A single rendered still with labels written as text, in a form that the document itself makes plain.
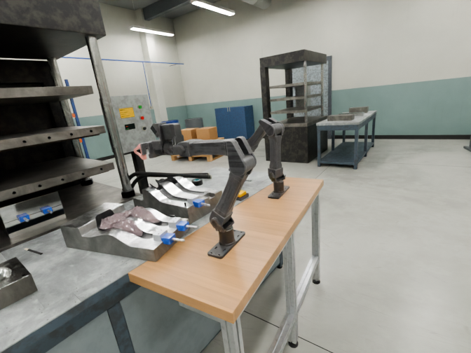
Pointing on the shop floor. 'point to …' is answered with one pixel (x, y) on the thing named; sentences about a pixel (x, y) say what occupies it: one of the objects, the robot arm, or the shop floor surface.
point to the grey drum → (194, 122)
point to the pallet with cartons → (207, 133)
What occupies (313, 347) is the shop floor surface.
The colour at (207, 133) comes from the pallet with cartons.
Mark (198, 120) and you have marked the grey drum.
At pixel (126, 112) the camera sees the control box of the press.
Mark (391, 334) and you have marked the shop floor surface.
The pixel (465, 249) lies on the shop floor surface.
